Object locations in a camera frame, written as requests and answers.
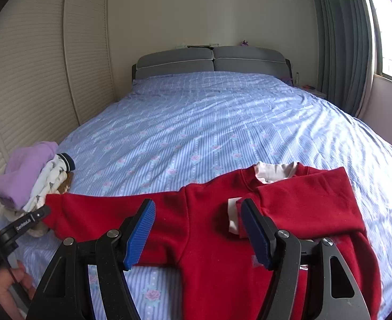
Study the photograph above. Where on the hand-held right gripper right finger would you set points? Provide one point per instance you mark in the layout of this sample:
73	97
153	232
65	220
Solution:
254	233

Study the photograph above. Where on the red sweater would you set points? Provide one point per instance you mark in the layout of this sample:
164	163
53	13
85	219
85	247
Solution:
209	226

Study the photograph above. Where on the small purple toy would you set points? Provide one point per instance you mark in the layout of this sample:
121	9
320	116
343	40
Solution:
245	43

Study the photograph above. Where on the blue floral bed sheet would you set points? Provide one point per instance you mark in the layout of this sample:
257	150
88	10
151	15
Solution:
199	123

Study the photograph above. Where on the white printed garment navy cuff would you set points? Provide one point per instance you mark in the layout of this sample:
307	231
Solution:
49	180

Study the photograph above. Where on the purple folded garment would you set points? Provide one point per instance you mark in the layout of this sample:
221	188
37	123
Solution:
22	170

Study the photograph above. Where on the grey-blue curtain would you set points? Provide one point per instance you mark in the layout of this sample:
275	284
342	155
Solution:
342	46

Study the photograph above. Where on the brown patterned cloth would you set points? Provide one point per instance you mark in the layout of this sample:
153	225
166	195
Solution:
66	183

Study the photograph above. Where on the person's left hand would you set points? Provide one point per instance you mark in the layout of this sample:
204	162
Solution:
6	286

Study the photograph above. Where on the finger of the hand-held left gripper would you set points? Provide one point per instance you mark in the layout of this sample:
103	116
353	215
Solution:
22	223

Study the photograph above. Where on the white nightstand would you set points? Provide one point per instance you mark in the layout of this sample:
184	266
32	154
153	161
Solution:
312	91

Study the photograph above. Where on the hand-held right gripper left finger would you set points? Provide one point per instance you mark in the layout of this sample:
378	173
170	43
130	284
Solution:
139	233

